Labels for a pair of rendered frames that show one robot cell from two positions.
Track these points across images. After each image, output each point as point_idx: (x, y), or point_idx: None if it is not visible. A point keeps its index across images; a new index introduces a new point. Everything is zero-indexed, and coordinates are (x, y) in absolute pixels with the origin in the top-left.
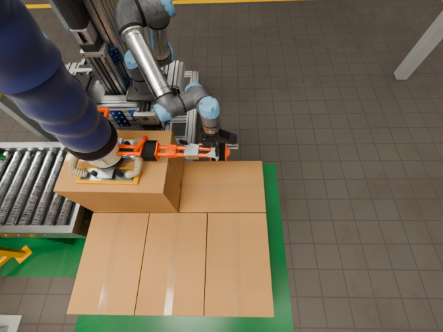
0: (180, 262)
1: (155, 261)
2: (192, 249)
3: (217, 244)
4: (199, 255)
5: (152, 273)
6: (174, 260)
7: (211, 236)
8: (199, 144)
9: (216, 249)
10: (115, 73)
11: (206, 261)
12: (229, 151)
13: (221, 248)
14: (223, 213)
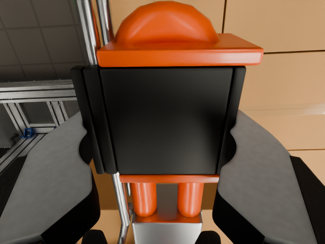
0: (305, 97)
1: (292, 133)
2: (288, 79)
3: (293, 26)
4: (305, 64)
5: (307, 135)
6: (299, 107)
7: (274, 41)
8: (128, 223)
9: (303, 28)
10: None
11: (321, 49)
12: (160, 16)
13: (304, 16)
14: (227, 17)
